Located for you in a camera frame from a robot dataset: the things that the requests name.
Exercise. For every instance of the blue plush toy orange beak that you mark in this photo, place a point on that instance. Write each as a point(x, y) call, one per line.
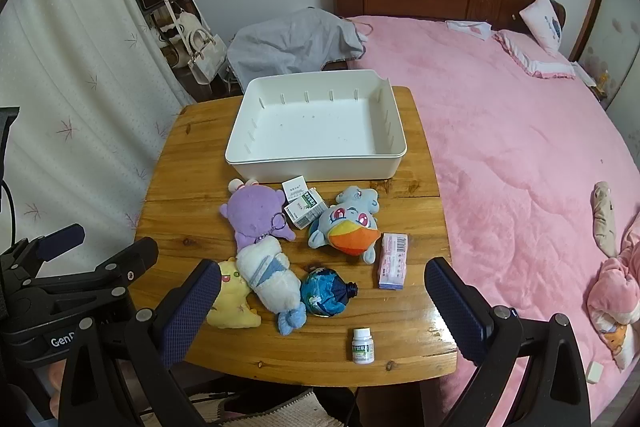
point(340, 219)

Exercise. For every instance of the white medicine bottle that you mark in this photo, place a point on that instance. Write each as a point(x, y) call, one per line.
point(362, 347)

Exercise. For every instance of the pink frilled pillow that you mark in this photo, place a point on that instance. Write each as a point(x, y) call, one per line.
point(525, 52)

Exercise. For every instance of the blue globe-shaped bottle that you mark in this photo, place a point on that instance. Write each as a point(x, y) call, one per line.
point(322, 292)

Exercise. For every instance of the green and white medicine box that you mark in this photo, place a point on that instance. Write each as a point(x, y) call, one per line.
point(305, 212)

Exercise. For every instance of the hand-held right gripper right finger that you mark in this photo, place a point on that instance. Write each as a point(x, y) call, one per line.
point(455, 312)

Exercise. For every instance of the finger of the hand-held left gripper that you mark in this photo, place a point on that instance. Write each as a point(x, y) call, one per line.
point(62, 239)
point(132, 257)

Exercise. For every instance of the white fluffy bag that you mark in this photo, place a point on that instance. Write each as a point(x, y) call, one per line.
point(177, 27)

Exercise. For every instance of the grey cloth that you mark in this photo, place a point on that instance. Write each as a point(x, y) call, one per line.
point(290, 42)

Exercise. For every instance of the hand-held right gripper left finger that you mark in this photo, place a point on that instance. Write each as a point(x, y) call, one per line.
point(192, 312)

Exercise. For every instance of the white paper sheet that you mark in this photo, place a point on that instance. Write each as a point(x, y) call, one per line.
point(467, 29)

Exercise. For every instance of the white plastic bin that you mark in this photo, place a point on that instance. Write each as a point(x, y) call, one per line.
point(310, 127)

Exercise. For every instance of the beige cloth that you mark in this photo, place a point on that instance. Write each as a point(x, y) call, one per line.
point(604, 217)

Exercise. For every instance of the woven seat cushion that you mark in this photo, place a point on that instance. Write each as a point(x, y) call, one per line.
point(265, 412)

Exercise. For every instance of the yellow plush toy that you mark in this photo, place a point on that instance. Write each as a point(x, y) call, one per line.
point(235, 307)

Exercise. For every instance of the floral sliding wardrobe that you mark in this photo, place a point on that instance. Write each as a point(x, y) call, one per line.
point(620, 32)

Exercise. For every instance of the pink carton box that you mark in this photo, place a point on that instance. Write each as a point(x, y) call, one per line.
point(392, 262)

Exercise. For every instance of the white handbag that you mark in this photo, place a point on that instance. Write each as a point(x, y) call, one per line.
point(205, 57)

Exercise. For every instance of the purple plush toy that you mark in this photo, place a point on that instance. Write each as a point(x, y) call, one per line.
point(255, 212)

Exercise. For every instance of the white plush toy blue tail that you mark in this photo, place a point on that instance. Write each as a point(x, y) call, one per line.
point(265, 272)

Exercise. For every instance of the pink bed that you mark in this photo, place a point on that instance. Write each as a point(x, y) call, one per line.
point(500, 147)

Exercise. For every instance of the small white medicine box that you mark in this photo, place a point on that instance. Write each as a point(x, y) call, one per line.
point(295, 186)

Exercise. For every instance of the white pillow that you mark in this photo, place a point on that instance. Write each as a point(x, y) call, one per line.
point(542, 22)

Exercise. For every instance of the pink fleece clothes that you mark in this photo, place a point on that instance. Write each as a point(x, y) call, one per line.
point(615, 297)

